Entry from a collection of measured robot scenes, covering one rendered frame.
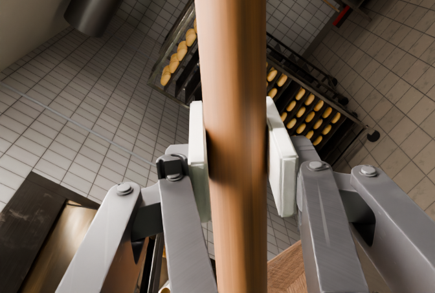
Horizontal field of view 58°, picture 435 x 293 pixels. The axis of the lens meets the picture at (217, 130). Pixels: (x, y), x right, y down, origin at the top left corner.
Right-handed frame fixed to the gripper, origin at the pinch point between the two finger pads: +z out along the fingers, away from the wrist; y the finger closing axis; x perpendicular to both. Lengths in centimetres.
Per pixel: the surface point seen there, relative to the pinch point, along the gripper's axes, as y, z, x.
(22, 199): -88, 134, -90
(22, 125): -105, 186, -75
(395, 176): 127, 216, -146
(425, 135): 148, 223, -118
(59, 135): -90, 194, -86
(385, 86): 154, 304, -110
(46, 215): -78, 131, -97
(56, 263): -68, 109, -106
